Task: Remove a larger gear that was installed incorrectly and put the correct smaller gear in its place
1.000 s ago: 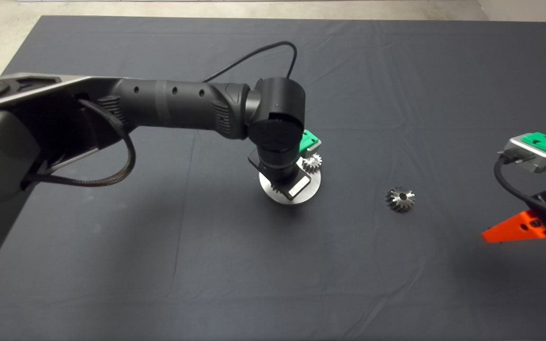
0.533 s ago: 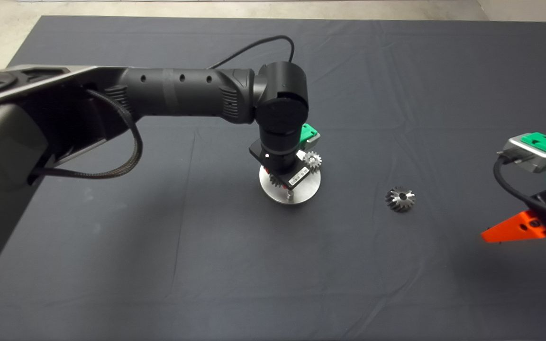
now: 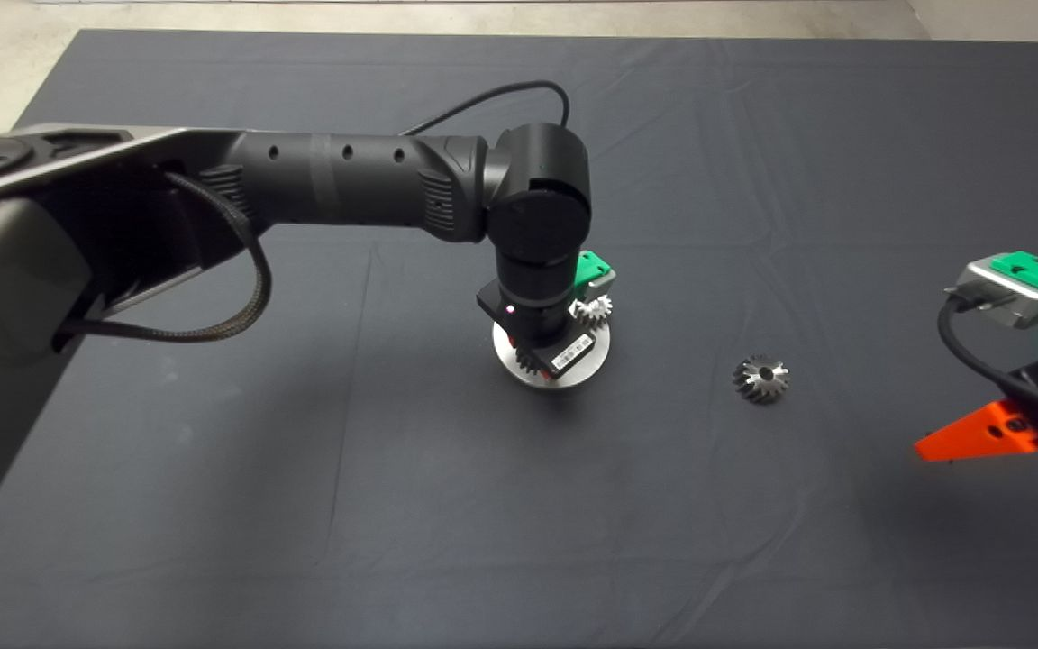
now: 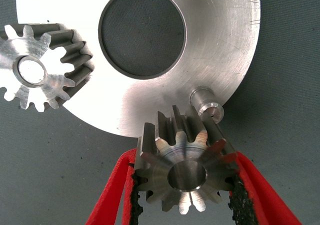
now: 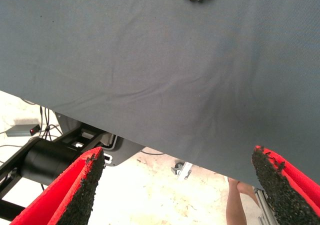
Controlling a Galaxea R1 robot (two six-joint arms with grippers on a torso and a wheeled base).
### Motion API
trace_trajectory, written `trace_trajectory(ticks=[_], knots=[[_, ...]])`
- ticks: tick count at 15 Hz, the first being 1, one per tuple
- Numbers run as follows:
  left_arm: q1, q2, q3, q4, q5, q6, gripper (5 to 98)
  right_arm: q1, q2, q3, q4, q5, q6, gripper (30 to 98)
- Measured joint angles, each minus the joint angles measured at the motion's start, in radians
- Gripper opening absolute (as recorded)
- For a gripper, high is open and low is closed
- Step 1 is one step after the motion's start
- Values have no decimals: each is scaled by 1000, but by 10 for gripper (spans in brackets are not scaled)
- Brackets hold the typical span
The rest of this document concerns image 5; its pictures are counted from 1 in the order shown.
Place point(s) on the grey adapter box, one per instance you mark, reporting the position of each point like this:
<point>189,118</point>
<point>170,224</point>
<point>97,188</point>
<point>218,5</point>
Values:
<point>18,130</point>

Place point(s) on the aluminium profile frame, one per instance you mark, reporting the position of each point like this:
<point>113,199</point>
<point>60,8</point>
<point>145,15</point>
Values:
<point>262,210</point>

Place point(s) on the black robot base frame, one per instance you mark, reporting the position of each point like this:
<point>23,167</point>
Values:
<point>45,160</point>

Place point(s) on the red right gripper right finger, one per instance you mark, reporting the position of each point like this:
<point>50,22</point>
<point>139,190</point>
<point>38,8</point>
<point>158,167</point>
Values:
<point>292,197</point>

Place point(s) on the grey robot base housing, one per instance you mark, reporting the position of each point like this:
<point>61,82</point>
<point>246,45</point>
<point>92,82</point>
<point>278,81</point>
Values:
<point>125,150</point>

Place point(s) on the grey caster wheel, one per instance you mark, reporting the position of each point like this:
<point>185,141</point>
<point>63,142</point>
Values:
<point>177,169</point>

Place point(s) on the person's bare leg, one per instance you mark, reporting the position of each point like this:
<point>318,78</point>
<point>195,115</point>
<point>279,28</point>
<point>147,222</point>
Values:
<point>235,205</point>

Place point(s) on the dark grey table cloth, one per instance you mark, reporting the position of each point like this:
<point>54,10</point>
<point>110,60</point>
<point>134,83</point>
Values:
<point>150,60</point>

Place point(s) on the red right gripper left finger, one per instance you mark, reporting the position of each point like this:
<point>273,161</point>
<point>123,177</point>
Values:
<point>62,197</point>

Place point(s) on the aluminium profile leg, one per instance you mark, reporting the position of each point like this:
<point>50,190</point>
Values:
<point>185,171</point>

